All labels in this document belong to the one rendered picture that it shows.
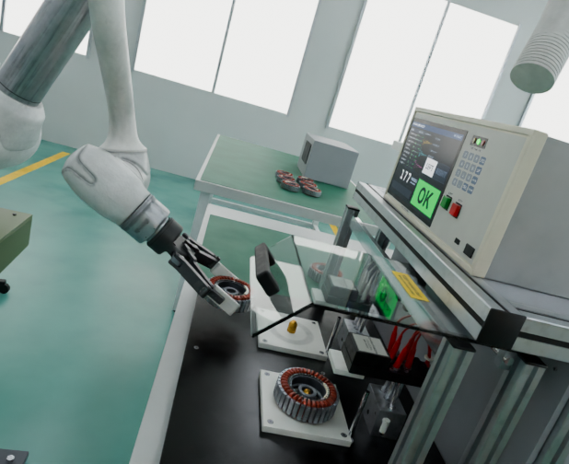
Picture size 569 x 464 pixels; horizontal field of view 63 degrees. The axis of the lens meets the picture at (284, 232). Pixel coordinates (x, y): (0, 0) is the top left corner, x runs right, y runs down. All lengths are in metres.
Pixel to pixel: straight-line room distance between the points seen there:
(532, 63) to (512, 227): 1.37
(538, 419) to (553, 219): 0.27
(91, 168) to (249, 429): 0.54
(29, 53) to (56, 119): 4.62
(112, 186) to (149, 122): 4.61
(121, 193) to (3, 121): 0.38
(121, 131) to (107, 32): 0.21
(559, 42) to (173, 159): 4.28
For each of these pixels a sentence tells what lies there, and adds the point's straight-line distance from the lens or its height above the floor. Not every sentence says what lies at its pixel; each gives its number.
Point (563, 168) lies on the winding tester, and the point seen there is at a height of 1.28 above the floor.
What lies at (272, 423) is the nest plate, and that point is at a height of 0.78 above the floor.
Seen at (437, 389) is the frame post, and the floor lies 0.99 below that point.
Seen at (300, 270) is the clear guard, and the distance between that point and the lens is 0.63.
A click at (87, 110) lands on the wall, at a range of 5.69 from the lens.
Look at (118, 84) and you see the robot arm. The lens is 1.03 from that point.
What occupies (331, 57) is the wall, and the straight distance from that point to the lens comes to 5.48.
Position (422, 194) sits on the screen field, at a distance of 0.90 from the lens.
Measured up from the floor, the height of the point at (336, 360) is 0.88.
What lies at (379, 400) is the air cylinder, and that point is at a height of 0.82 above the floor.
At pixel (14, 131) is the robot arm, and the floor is 1.02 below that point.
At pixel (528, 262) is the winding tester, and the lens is 0.73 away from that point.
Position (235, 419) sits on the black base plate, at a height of 0.77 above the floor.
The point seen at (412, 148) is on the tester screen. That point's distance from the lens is 1.00.
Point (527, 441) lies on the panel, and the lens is 0.77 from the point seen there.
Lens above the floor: 1.28
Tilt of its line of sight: 17 degrees down
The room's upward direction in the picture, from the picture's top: 17 degrees clockwise
